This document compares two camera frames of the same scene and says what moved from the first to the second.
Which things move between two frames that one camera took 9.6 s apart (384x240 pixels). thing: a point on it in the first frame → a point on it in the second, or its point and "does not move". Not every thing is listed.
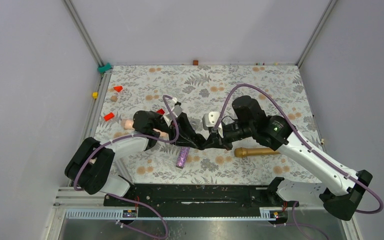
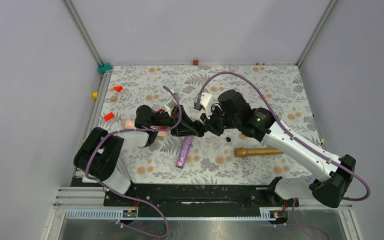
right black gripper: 216,141 → 210,125
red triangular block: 118,88 does not move
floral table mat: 124,90 does not move
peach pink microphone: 127,124 does not move
